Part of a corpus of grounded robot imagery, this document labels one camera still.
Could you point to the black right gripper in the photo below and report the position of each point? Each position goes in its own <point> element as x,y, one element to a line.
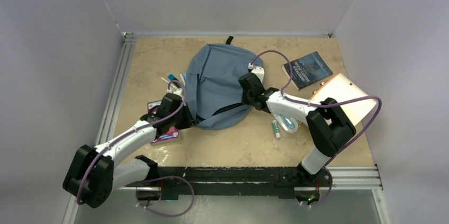
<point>245,99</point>

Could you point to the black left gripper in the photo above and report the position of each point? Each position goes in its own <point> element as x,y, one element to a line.
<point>189,121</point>

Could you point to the blue fabric backpack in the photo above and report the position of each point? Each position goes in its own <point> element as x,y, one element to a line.
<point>213,93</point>

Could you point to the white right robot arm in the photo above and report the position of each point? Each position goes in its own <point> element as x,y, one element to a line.
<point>329,126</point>

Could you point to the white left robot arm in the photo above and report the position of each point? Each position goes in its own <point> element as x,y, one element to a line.
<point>96,171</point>

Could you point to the light blue scissors blister pack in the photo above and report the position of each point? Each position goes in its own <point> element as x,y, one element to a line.
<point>288,124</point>

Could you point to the green white glue stick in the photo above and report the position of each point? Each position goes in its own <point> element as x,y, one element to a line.
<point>276,129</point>

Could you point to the dark blue paperback book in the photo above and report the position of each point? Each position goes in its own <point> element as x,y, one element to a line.
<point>308,70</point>

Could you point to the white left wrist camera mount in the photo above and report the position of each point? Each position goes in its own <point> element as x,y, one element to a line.
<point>177,91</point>

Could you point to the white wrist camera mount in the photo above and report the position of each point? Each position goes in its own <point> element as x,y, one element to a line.
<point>177,91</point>
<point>257,70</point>

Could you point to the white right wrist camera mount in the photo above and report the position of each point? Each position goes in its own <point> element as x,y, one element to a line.
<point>257,70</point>

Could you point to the white orange-edged ring binder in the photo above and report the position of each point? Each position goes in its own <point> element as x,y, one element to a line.
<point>340,88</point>

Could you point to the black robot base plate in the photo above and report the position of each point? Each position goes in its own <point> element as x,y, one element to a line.
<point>282,182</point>

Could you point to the aluminium frame rails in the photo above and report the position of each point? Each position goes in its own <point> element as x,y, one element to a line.
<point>145,59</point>

